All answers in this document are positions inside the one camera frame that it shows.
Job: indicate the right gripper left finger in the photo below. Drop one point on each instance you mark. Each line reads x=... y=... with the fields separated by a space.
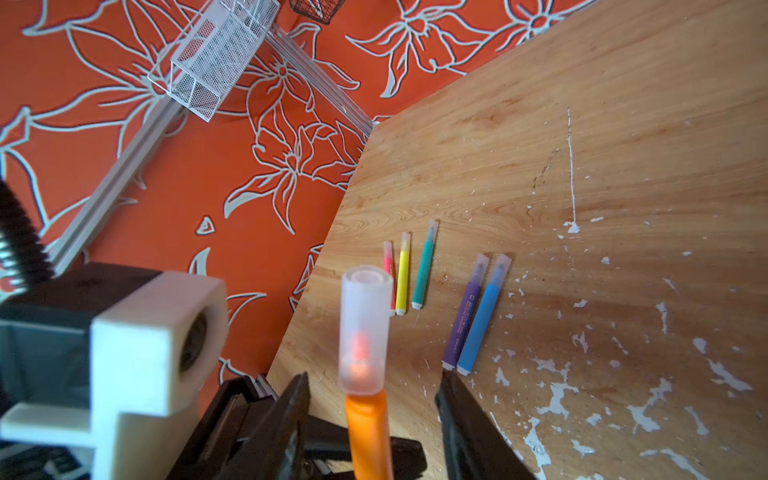
x=261 y=438

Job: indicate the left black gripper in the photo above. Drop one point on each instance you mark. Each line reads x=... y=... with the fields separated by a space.
x=324 y=441

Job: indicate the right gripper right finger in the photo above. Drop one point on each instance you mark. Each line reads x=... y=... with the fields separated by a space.
x=473 y=447

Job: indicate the green marker pen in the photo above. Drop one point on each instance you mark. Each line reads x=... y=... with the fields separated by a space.
x=425 y=265

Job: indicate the blue marker pen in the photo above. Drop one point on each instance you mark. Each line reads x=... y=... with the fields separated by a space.
x=483 y=315

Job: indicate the purple marker pen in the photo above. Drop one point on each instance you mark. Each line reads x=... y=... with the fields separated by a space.
x=463 y=321

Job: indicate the yellow marker pen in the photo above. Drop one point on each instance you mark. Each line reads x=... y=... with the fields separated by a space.
x=401 y=300

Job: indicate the pink marker pen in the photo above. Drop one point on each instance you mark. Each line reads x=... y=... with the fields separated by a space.
x=389 y=266

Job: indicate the orange marker pen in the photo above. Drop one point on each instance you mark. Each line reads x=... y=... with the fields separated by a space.
x=369 y=436

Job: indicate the white mesh basket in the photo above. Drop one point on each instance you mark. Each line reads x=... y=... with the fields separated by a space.
x=201 y=67

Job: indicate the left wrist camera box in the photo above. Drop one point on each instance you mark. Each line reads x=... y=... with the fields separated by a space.
x=111 y=359

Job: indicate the black wire basket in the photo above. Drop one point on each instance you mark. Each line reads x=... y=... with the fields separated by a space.
x=322 y=11

